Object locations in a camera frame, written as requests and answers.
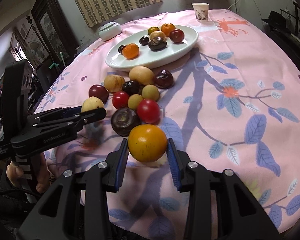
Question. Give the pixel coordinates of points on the black computer desk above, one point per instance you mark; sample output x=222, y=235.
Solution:
x=290, y=45

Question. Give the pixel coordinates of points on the orange-yellow tomato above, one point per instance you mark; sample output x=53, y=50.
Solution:
x=147, y=143

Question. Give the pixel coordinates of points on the large tan-yellow fruit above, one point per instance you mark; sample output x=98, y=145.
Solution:
x=141, y=75

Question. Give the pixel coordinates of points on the white lidded ceramic jar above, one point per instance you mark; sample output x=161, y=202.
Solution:
x=110, y=32

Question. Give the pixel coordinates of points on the small yellow loquat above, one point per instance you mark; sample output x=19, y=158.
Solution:
x=150, y=92
x=135, y=101

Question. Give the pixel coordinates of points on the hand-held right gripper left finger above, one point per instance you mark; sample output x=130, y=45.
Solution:
x=122, y=165

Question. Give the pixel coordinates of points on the wide checked curtain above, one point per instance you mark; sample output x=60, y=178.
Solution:
x=110, y=0

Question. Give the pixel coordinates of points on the green-yellow tomato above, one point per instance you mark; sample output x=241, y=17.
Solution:
x=153, y=30

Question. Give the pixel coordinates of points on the red plum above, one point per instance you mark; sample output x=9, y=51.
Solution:
x=176, y=35
x=98, y=93

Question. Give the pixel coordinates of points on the red cherry tomato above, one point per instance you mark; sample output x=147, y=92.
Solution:
x=148, y=111
x=120, y=99

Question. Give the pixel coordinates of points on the white oval plate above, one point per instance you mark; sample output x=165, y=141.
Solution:
x=165, y=55

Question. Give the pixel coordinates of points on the tan passion fruit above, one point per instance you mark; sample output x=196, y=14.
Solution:
x=157, y=35

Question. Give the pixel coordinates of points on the white electric fan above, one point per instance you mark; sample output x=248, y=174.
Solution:
x=35, y=48

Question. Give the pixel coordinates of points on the printed paper cup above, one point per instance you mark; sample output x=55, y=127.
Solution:
x=200, y=12

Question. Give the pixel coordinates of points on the orange tangerine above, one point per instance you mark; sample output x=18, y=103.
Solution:
x=130, y=51
x=168, y=29

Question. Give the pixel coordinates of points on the striped pepino melon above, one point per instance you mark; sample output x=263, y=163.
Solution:
x=114, y=83

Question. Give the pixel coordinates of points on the black hat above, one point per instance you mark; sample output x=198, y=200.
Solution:
x=277, y=18

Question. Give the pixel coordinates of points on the dark red cherry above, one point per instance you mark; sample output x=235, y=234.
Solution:
x=120, y=49
x=163, y=79
x=144, y=40
x=131, y=87

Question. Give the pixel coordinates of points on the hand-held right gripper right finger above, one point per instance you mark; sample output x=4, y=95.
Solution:
x=173, y=165

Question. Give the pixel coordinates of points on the dark water chestnut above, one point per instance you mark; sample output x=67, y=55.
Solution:
x=157, y=45
x=125, y=121

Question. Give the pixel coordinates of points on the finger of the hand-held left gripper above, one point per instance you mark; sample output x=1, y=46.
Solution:
x=90, y=117
x=73, y=111

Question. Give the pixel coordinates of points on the green plastic hook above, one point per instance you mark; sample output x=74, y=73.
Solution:
x=54, y=66

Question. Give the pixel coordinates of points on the person's left hand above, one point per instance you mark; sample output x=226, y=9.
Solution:
x=43, y=172

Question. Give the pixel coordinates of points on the pale yellow round fruit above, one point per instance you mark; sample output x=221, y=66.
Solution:
x=92, y=104

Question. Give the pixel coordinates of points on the pink floral tablecloth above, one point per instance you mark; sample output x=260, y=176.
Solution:
x=240, y=67

